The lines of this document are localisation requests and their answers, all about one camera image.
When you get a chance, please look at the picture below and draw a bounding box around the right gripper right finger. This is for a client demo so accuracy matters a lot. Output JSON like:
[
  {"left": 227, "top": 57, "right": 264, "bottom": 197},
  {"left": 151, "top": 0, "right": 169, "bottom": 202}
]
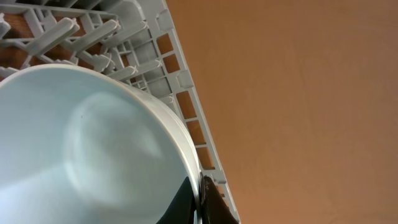
[{"left": 200, "top": 176, "right": 238, "bottom": 224}]

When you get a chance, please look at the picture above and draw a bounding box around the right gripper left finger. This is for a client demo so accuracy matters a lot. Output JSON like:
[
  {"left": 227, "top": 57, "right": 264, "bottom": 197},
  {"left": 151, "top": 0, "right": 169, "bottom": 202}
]
[{"left": 156, "top": 177, "right": 196, "bottom": 224}]

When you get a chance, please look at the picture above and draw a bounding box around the grey dishwasher rack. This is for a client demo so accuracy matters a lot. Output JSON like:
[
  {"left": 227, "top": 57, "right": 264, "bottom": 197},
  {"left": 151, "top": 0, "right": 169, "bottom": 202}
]
[{"left": 1, "top": 0, "right": 239, "bottom": 218}]

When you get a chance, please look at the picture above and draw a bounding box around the light blue bowl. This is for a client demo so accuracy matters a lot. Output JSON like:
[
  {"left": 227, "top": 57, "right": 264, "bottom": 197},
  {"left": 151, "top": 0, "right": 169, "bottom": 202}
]
[{"left": 1, "top": 64, "right": 200, "bottom": 224}]

